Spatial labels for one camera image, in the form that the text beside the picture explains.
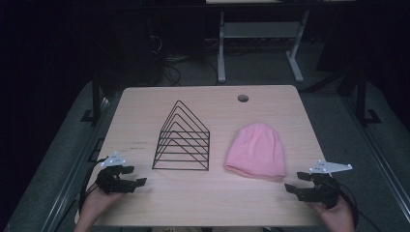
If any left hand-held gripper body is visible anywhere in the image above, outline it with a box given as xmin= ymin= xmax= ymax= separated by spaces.
xmin=95 ymin=151 xmax=137 ymax=195

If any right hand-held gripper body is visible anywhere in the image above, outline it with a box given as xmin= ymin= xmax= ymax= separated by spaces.
xmin=295 ymin=159 xmax=354 ymax=210

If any pink knit beanie hat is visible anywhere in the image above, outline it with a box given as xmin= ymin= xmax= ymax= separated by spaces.
xmin=223 ymin=122 xmax=287 ymax=180

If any black wire file rack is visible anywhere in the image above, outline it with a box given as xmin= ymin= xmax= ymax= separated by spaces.
xmin=151 ymin=100 xmax=211 ymax=172

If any person's left hand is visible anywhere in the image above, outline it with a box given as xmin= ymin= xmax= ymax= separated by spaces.
xmin=80 ymin=183 xmax=125 ymax=224

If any person's right hand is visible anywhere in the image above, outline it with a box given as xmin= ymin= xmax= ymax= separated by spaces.
xmin=308 ymin=195 xmax=356 ymax=232

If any black metal stand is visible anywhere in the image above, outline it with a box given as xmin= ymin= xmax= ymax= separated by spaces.
xmin=80 ymin=71 xmax=112 ymax=125
xmin=337 ymin=64 xmax=383 ymax=128

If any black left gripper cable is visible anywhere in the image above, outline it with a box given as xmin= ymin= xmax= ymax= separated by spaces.
xmin=77 ymin=157 xmax=109 ymax=216

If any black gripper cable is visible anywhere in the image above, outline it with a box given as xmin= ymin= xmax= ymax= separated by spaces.
xmin=77 ymin=157 xmax=109 ymax=216
xmin=328 ymin=173 xmax=386 ymax=232

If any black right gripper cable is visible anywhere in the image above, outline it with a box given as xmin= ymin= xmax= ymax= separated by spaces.
xmin=328 ymin=173 xmax=386 ymax=232

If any floor cables bundle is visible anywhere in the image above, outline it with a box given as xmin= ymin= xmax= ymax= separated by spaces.
xmin=148 ymin=32 xmax=220 ymax=87

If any white metal desk frame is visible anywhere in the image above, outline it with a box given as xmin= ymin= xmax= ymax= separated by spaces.
xmin=216 ymin=9 xmax=311 ymax=84

